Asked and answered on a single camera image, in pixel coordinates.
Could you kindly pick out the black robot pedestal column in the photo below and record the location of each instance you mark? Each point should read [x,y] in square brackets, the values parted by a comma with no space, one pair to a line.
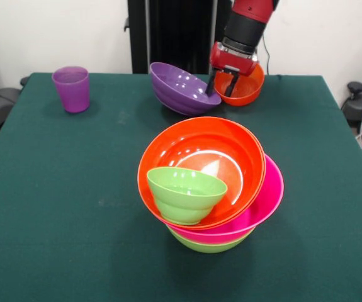
[174,37]

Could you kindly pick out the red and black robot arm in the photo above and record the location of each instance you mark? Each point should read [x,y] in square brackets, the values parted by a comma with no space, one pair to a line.
[246,25]

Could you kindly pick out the purple bowl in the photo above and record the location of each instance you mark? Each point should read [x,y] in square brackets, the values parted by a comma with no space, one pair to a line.
[180,88]

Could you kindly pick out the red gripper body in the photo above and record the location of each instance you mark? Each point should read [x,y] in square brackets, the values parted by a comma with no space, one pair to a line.
[231,63]

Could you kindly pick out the small green bowl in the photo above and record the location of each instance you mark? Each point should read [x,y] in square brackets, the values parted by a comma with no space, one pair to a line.
[180,195]

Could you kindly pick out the large green bowl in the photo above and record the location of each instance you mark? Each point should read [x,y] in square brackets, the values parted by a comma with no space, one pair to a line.
[212,247]

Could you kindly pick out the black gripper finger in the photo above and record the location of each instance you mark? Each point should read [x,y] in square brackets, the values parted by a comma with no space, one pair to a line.
[211,85]
[232,86]

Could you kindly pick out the large pink bowl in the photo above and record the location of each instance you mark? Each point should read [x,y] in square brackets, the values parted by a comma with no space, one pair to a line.
[269,188]

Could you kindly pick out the large orange bowl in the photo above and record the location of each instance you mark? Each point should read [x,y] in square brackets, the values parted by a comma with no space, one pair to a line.
[264,170]
[199,138]

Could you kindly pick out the dark green tablecloth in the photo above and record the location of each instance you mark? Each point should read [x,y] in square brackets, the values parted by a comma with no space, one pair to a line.
[73,204]

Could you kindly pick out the small orange bowl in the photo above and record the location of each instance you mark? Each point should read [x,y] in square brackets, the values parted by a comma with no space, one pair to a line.
[250,91]

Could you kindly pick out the gray pedestal leg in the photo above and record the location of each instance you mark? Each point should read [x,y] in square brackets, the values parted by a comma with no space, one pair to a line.
[1,100]
[361,104]

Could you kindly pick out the purple cup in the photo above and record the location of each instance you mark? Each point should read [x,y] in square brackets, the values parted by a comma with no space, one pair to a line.
[72,91]

